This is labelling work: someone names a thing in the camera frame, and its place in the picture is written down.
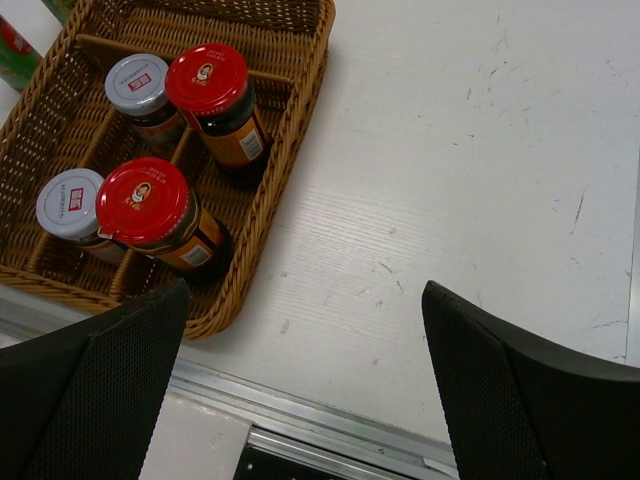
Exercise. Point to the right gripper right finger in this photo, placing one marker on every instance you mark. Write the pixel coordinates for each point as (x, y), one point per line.
(518, 406)

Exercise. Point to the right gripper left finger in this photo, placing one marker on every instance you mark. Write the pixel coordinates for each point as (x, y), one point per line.
(82, 402)

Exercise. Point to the white-lid sauce jar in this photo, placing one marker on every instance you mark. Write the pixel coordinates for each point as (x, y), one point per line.
(66, 209)
(135, 86)

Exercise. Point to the red-lid sauce jar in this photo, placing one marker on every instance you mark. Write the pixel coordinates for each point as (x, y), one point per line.
(148, 205)
(211, 87)

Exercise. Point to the green sauce bottle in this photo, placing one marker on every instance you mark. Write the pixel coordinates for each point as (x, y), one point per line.
(19, 60)
(60, 9)

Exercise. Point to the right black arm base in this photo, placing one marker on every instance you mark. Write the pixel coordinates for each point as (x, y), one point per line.
(257, 464)

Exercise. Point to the brown wicker divided basket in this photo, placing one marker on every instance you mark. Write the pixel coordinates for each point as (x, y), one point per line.
(63, 120)

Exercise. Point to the front aluminium rail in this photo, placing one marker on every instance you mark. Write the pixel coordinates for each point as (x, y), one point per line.
(349, 399)

